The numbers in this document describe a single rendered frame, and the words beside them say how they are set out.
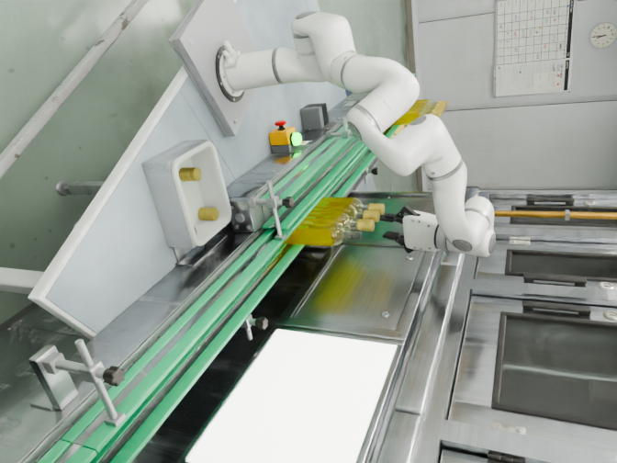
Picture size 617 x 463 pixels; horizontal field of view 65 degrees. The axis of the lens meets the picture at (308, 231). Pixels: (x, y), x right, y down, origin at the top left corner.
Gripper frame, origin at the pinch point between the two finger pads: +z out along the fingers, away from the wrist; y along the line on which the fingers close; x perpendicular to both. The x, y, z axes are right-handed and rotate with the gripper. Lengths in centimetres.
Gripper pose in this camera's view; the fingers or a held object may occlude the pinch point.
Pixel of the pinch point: (389, 226)
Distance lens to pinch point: 138.0
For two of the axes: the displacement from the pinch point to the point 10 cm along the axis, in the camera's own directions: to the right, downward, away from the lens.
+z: -7.8, -1.5, 6.0
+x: -6.0, 4.4, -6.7
